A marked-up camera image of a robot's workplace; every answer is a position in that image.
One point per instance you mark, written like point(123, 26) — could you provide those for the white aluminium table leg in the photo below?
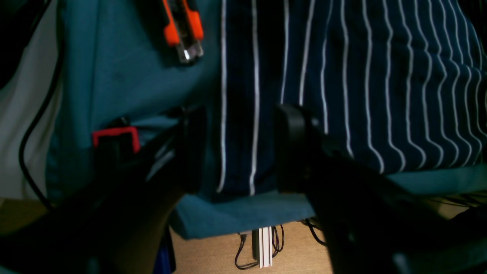
point(265, 247)

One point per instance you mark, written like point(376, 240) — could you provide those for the navy white striped t-shirt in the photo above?
point(400, 85)

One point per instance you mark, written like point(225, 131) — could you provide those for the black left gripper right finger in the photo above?
point(371, 225)

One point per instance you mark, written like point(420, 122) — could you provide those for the teal table cloth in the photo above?
point(117, 64)

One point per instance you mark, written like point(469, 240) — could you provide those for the orange black clamp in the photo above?
point(114, 149)

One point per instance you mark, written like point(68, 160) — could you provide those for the orange black utility knife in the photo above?
point(183, 29)

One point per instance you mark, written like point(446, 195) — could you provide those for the blue clamp handle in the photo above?
point(165, 260)

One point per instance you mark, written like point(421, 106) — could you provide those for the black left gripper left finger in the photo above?
point(114, 226)

